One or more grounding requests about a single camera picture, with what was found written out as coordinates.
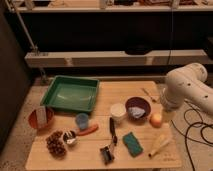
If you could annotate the small wooden spoon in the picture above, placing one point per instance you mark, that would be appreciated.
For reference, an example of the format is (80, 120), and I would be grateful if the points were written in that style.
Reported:
(152, 99)

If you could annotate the diagonal metal pole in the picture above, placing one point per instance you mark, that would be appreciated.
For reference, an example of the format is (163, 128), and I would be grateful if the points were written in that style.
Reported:
(34, 48)

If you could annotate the green sponge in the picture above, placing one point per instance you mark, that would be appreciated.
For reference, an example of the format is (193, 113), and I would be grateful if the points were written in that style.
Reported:
(132, 144)

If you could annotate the orange bowl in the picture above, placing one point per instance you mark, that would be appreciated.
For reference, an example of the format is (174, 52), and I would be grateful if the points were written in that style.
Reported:
(41, 117)

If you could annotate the brown grape bunch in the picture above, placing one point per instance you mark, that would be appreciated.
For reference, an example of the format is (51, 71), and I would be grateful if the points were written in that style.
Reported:
(55, 145)

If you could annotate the blue plastic cup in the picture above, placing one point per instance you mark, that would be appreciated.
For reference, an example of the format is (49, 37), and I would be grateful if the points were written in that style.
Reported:
(82, 120)

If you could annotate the white round container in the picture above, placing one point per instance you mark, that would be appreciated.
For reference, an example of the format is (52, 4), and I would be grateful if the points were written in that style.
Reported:
(118, 112)

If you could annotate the small black metal cup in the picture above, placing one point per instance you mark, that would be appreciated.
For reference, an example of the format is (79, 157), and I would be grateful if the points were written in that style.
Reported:
(69, 138)

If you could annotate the white lower shelf beam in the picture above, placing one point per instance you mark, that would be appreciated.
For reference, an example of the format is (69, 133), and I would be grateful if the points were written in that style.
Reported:
(115, 58)

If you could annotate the white upper shelf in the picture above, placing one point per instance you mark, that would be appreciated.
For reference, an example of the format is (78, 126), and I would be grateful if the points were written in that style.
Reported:
(109, 5)

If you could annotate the white crumpled cloth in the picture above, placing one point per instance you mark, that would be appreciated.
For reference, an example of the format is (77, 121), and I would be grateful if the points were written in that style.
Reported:
(136, 112)

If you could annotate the orange apple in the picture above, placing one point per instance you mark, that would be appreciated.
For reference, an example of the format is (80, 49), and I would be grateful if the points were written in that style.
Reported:
(156, 120)

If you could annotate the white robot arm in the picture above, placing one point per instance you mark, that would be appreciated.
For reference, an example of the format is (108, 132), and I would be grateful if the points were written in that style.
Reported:
(182, 83)

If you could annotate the black handled brush tool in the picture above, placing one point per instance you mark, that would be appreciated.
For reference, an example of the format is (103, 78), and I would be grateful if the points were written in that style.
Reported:
(107, 152)

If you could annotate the pale yellow suction gripper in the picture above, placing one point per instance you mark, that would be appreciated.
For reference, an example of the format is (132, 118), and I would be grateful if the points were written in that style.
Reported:
(167, 116)

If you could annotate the green plastic tray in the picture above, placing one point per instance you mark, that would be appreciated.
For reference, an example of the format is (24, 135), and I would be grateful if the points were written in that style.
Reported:
(71, 94)

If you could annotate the purple bowl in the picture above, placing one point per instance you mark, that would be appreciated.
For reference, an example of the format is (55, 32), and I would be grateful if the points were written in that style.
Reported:
(138, 102)

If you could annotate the orange carrot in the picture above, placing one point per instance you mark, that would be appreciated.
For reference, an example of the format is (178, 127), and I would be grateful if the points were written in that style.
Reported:
(87, 131)

